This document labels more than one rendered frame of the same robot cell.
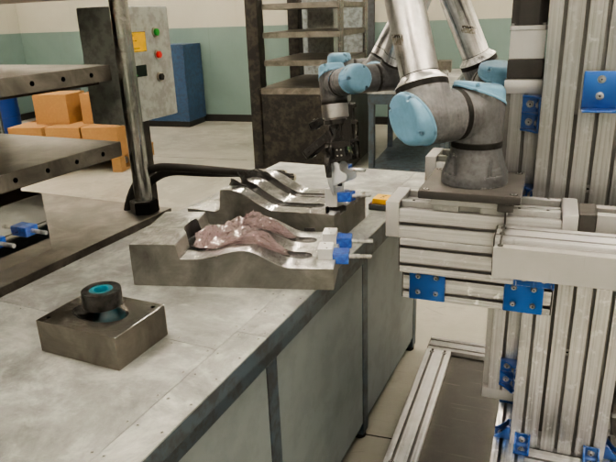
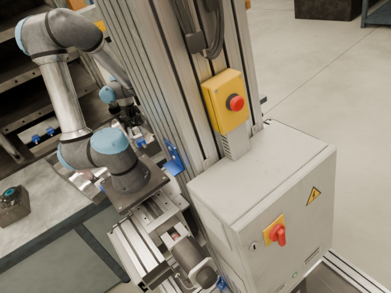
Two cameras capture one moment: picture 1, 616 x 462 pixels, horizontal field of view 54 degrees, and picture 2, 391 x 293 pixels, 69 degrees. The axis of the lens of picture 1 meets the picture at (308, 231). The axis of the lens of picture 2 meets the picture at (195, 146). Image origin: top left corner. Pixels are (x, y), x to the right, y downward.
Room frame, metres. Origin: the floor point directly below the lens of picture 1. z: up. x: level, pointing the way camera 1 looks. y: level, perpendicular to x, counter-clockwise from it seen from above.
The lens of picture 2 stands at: (0.98, -1.20, 1.76)
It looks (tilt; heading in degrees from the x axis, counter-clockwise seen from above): 38 degrees down; 45
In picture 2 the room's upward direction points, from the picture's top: 20 degrees counter-clockwise
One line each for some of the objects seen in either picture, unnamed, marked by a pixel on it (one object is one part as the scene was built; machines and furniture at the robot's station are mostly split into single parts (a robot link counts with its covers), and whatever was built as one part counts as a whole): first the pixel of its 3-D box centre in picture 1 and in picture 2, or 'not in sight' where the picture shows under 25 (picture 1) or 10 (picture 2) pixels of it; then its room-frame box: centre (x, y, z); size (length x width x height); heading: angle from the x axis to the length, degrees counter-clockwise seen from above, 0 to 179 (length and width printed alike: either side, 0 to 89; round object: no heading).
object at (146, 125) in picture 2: (279, 188); (133, 122); (1.82, 0.09, 0.92); 0.35 x 0.16 x 0.09; 65
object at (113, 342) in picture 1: (104, 327); (12, 205); (1.10, 0.42, 0.83); 0.20 x 0.15 x 0.07; 65
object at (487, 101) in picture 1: (476, 110); (112, 149); (1.38, -0.39, 1.20); 0.13 x 0.12 x 0.14; 115
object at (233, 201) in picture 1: (276, 202); (137, 127); (1.84, 0.10, 0.87); 0.50 x 0.26 x 0.14; 65
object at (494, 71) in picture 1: (497, 84); not in sight; (1.85, -0.58, 1.20); 0.13 x 0.12 x 0.14; 178
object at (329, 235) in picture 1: (347, 240); not in sight; (1.50, -0.11, 0.85); 0.13 x 0.05 x 0.05; 82
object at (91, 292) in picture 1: (102, 296); (11, 193); (1.14, 0.43, 0.89); 0.08 x 0.08 x 0.04
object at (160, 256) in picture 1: (242, 247); (88, 165); (1.48, 0.17, 0.85); 0.50 x 0.26 x 0.11; 82
